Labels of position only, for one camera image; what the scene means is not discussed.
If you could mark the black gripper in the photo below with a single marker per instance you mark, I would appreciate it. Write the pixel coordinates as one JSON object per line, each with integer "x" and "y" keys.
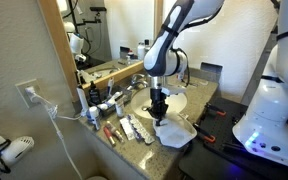
{"x": 157, "y": 96}

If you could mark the white towel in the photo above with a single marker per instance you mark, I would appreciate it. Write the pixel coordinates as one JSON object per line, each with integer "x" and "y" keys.
{"x": 177, "y": 133}

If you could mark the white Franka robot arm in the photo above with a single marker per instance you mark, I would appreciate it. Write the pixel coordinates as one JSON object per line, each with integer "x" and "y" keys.
{"x": 164, "y": 50}

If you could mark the white oval sink basin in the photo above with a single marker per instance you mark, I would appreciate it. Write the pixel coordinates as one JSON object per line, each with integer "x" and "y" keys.
{"x": 139, "y": 101}

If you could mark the long silver blister pack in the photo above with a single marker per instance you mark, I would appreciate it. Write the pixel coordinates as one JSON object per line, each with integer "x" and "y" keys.
{"x": 141, "y": 130}

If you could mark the black toiletry tray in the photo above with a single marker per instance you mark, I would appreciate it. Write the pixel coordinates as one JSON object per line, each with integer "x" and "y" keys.
{"x": 126, "y": 96}

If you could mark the chrome faucet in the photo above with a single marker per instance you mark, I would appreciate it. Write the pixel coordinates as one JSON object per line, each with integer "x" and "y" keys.
{"x": 135, "y": 81}

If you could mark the dark razor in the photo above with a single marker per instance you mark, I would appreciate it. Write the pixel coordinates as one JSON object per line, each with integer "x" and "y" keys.
{"x": 193, "y": 84}

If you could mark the brown cosmetic tube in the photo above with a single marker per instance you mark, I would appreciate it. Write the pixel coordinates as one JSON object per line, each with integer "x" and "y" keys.
{"x": 115, "y": 131}

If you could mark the white toothpaste tube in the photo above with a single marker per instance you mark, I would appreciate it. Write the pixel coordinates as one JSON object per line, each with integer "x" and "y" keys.
{"x": 109, "y": 101}

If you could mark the black orange clamp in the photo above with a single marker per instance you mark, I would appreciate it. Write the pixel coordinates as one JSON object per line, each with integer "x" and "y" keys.
{"x": 205, "y": 135}
{"x": 215, "y": 110}

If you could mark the red lipstick tube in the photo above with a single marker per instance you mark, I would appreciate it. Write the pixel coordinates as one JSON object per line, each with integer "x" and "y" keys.
{"x": 109, "y": 136}

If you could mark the white blue toothbrush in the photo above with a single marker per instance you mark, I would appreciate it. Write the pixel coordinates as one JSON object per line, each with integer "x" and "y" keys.
{"x": 110, "y": 84}

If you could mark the white blue deodorant stick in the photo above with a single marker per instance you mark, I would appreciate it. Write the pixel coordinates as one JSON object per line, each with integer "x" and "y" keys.
{"x": 94, "y": 116}

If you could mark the black pump bottle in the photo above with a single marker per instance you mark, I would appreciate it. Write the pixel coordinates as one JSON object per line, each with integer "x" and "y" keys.
{"x": 94, "y": 96}

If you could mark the dark box on backsplash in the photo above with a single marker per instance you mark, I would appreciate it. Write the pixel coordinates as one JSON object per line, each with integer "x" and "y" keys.
{"x": 211, "y": 67}

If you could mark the white electric toothbrush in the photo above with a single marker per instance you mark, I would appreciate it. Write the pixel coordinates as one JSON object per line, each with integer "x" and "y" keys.
{"x": 82, "y": 100}

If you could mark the wood framed mirror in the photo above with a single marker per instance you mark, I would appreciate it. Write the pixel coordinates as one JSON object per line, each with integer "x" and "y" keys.
{"x": 124, "y": 43}

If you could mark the white hair dryer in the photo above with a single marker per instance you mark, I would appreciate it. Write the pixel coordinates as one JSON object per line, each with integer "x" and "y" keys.
{"x": 17, "y": 148}

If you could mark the white wall outlet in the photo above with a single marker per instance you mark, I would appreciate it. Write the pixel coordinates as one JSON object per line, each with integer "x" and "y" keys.
{"x": 21, "y": 92}

